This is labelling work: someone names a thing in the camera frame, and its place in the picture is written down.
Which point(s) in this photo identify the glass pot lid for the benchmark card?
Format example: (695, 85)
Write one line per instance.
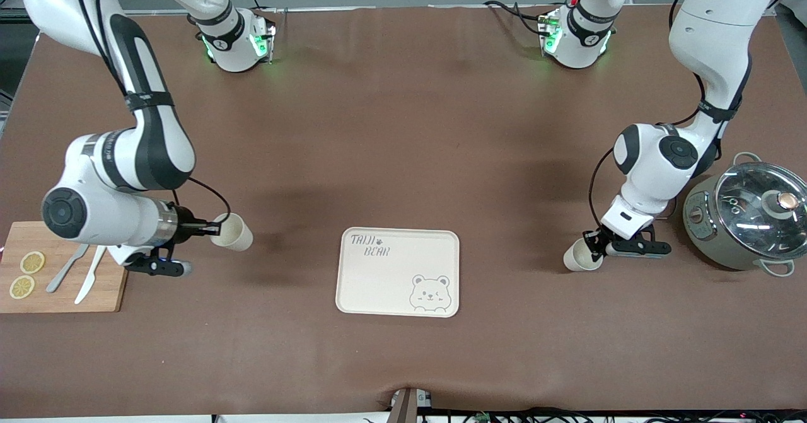
(750, 208)

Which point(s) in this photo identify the white plastic knife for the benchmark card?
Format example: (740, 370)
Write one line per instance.
(88, 284)

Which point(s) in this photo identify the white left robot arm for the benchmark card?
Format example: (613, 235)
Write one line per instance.
(656, 158)

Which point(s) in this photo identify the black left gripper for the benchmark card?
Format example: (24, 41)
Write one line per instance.
(596, 241)

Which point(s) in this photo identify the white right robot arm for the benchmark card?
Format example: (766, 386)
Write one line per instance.
(94, 215)

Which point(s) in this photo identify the grey-green electric cooking pot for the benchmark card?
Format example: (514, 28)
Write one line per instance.
(700, 234)

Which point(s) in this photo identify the yellow lemon slice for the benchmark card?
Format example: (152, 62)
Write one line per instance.
(22, 287)
(33, 262)

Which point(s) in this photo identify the wooden cutting board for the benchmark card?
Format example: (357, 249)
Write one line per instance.
(25, 237)

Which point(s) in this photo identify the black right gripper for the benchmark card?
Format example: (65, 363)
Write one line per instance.
(184, 228)

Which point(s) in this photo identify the white tray with bear print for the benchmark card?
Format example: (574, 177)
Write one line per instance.
(391, 284)

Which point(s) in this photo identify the white plastic cup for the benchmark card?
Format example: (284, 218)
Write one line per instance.
(234, 234)
(577, 258)

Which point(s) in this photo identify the grey plastic knife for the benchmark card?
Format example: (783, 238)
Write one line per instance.
(63, 273)

